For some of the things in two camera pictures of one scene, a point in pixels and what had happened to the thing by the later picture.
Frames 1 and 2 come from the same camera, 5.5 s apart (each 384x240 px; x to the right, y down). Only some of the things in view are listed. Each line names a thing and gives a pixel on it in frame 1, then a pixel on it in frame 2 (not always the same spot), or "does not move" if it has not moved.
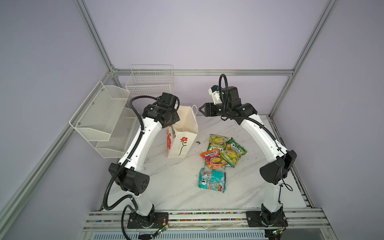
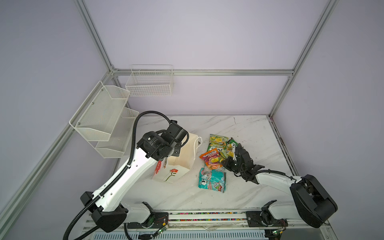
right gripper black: (208, 109) → (227, 164)
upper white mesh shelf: (97, 118) does not move
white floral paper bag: (181, 137) → (171, 169)
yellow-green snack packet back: (217, 141) does not move
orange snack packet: (213, 159) does not move
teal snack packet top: (213, 179) does not move
